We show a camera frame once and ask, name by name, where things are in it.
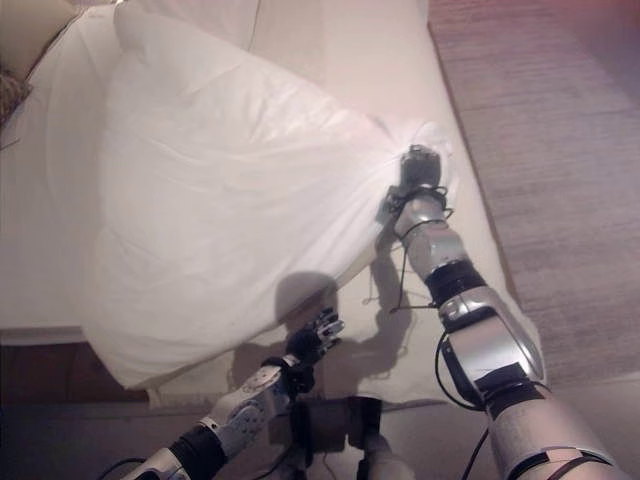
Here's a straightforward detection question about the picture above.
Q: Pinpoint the white duvet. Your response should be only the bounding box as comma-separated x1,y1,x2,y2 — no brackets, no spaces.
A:
29,0,454,392

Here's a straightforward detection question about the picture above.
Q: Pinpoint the robot silver leg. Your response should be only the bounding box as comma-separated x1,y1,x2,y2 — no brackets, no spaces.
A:
355,433,404,480

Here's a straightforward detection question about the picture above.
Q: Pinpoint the bed with cream sheet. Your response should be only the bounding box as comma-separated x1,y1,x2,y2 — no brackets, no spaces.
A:
0,0,547,407

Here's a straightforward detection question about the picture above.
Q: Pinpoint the thin black forearm cable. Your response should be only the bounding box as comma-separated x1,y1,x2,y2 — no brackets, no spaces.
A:
388,183,454,316

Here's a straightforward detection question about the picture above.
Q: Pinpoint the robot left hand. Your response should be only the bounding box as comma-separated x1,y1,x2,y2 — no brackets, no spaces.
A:
283,307,346,365

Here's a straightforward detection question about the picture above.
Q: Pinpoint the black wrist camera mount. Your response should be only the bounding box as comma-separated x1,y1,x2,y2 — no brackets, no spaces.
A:
375,183,410,227

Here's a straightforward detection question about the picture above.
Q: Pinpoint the brown wooden bed base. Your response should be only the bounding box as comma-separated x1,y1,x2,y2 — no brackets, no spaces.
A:
0,342,152,407

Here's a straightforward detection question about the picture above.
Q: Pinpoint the brown patterned cushion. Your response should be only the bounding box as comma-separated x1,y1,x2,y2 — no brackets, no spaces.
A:
0,62,34,132

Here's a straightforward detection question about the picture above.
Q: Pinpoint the thick black upper arm cable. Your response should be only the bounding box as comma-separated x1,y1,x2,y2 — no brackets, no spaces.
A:
433,332,494,480

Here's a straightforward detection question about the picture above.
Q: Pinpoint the beige pillow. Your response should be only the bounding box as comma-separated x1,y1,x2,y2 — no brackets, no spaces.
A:
0,0,84,84

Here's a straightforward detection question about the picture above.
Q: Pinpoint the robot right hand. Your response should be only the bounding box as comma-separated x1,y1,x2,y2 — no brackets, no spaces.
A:
398,143,445,189

